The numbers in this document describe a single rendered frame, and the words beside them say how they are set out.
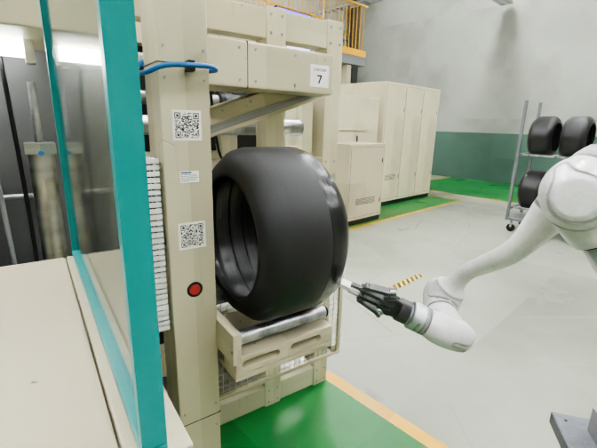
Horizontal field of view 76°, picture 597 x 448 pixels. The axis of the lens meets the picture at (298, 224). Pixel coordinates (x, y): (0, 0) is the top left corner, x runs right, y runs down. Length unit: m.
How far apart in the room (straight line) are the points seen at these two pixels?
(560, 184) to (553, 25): 11.81
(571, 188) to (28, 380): 0.88
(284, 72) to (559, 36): 11.35
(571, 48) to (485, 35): 2.24
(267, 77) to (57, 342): 1.13
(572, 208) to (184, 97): 0.88
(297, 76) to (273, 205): 0.64
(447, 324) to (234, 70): 1.06
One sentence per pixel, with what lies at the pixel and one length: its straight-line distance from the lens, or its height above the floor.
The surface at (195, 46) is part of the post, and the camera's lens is 1.06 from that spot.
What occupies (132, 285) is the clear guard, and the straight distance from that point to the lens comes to 0.28.
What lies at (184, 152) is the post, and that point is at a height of 1.44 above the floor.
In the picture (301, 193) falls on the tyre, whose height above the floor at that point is 1.34.
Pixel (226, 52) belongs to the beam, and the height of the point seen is 1.74.
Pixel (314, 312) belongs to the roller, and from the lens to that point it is 1.30.
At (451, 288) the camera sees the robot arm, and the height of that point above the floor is 1.01.
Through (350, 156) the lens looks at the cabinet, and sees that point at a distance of 5.73.
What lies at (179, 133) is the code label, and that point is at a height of 1.49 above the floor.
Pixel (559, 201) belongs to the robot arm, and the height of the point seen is 1.39.
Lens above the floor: 1.52
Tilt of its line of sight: 15 degrees down
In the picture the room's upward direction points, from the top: 1 degrees clockwise
